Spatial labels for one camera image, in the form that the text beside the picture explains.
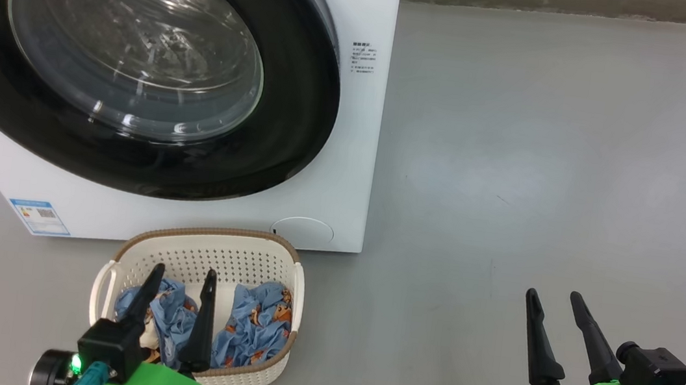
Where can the blue patterned garment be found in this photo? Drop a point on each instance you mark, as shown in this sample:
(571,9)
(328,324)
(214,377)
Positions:
(254,325)
(174,316)

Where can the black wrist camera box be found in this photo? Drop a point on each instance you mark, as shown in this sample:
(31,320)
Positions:
(657,375)
(111,347)

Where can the blue energy label sticker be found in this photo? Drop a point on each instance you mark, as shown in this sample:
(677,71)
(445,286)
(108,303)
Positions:
(40,218)

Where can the white front-load washing machine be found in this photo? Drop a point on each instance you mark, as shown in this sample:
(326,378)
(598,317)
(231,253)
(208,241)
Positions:
(373,0)

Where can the cream perforated laundry basket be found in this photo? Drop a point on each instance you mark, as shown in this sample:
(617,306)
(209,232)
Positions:
(211,255)

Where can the round drain filter cover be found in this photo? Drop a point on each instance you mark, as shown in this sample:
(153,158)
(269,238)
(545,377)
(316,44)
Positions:
(305,230)

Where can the small printed text label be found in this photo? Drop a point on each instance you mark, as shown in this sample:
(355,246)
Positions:
(363,58)

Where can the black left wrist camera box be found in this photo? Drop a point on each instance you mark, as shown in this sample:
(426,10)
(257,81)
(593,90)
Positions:
(111,347)

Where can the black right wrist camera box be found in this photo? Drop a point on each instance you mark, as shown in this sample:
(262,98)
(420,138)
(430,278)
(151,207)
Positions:
(657,375)

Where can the black-rimmed glass washer door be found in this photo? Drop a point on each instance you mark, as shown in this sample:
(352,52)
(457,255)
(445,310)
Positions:
(290,147)

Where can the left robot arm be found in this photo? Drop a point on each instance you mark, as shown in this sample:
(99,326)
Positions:
(49,371)

